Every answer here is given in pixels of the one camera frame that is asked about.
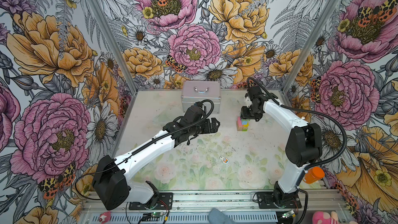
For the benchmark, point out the pink toy left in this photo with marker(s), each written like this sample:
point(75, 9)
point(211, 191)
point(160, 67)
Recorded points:
point(105, 217)

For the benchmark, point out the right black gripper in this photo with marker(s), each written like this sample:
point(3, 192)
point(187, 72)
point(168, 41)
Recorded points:
point(245, 114)

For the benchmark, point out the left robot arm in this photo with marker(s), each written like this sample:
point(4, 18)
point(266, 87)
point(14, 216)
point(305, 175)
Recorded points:
point(113, 177)

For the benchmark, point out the clear glass bowl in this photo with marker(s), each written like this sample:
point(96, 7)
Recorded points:
point(166, 116)

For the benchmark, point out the silver first aid case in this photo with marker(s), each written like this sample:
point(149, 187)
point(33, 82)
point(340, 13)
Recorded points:
point(195, 91)

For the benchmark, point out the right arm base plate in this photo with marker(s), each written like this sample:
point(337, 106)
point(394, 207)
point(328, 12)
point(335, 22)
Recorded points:
point(271, 200)

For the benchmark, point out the grey blue cloth object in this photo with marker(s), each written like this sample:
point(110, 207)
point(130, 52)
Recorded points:
point(217, 217)

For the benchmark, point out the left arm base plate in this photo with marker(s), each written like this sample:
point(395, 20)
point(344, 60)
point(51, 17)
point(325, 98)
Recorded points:
point(160, 201)

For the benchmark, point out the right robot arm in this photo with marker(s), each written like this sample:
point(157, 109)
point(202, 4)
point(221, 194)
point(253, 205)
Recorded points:
point(303, 146)

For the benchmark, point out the aluminium front rail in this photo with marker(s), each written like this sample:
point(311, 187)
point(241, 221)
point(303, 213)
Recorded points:
point(193, 207)

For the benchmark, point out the small orange white toy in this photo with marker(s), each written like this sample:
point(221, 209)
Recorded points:
point(224, 160)

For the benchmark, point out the orange pill bottle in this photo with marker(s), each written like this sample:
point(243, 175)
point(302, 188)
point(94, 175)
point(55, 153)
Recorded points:
point(313, 175)

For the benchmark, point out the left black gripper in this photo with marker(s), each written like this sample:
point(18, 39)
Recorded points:
point(207, 128)

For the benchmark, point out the pink plush toy right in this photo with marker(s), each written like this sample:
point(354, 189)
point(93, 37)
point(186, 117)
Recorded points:
point(320, 217)

